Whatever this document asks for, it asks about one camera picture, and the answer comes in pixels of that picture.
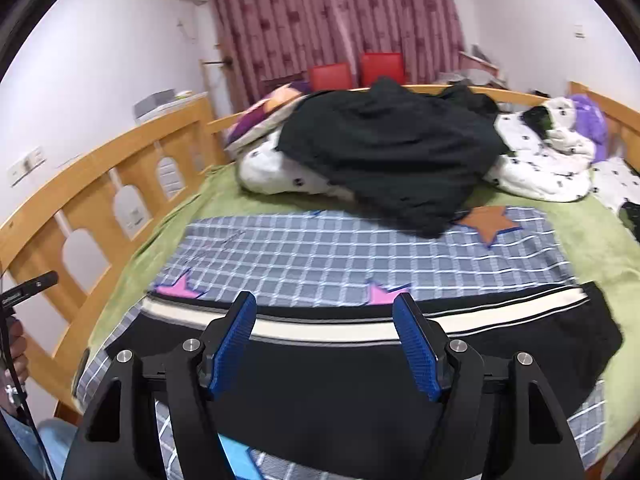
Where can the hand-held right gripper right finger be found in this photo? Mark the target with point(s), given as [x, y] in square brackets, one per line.
[417, 350]

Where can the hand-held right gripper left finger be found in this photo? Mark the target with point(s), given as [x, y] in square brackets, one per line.
[232, 345]

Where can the black pants with white stripe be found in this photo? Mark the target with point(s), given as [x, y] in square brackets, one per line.
[325, 400]

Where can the person's left hand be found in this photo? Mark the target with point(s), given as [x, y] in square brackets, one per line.
[17, 350]

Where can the grey checked blanket with stars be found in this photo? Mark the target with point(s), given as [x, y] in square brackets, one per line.
[300, 260]

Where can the person's jeans leg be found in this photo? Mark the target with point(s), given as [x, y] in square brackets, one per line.
[55, 440]

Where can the dark green jacket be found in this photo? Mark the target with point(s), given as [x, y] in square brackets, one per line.
[390, 150]

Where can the green bed sheet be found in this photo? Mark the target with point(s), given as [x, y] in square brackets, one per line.
[575, 220]

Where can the white floral quilt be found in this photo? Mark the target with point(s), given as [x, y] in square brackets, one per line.
[540, 170]

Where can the grey printer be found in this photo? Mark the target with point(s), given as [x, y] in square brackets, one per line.
[152, 104]

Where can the purple patterned pillow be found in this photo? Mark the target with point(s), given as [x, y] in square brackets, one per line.
[255, 115]

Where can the dark green cloth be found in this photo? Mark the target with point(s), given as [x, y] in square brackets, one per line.
[539, 119]

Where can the wooden coat rack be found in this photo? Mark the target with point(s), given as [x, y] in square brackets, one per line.
[216, 62]

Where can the red chair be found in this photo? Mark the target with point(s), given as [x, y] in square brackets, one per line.
[382, 67]
[329, 77]

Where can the purple plush toy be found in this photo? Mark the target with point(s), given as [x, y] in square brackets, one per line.
[592, 120]

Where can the pink patterned curtain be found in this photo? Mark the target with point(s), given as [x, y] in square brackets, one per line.
[300, 20]

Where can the wooden bed frame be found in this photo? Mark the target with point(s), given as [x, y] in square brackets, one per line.
[95, 200]

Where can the white wall socket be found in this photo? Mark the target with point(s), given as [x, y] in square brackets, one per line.
[26, 166]

